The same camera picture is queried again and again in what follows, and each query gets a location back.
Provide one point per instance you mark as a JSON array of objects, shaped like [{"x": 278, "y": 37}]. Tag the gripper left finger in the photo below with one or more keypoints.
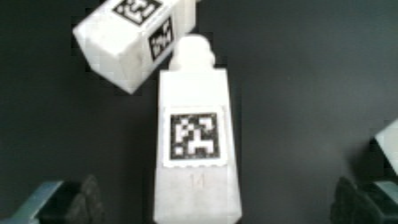
[{"x": 65, "y": 203}]

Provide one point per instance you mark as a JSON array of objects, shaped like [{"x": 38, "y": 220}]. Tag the white table leg with tag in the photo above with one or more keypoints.
[{"x": 127, "y": 36}]

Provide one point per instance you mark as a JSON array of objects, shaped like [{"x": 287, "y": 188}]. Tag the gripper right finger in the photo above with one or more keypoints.
[{"x": 365, "y": 202}]

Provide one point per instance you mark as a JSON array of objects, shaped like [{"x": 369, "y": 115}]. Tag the white square tabletop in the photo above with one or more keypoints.
[{"x": 386, "y": 138}]

